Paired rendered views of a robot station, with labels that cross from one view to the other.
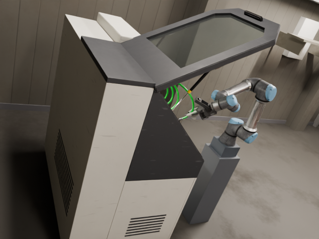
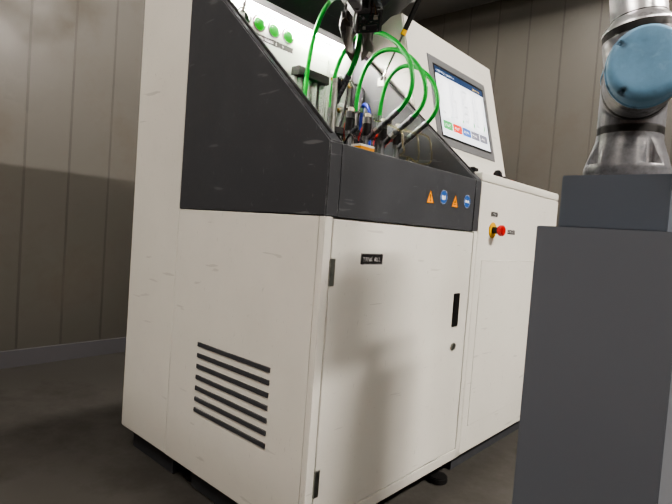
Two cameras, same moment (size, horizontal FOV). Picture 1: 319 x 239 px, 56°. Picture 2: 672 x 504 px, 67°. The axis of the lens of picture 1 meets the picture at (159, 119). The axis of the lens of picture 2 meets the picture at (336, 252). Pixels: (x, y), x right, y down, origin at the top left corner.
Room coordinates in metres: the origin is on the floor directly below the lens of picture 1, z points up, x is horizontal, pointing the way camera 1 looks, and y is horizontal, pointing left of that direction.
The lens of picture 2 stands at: (1.64, -1.44, 0.76)
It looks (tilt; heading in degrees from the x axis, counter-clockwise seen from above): 2 degrees down; 74
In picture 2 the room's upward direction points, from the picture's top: 4 degrees clockwise
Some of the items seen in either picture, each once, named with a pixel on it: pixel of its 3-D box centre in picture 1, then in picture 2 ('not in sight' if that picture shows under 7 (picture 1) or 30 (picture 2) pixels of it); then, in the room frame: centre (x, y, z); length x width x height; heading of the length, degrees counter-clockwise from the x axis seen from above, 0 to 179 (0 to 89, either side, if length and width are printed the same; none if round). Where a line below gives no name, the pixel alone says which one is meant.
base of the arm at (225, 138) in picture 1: (229, 136); (627, 155); (2.44, -0.63, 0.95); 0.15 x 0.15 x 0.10
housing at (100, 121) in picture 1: (81, 128); (313, 231); (2.10, 0.58, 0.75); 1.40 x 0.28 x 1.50; 32
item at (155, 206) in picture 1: (133, 188); (325, 350); (2.04, 0.02, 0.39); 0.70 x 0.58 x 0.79; 32
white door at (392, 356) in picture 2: not in sight; (404, 355); (2.19, -0.22, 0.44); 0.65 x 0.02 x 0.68; 32
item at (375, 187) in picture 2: not in sight; (412, 194); (2.18, -0.20, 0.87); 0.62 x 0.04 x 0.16; 32
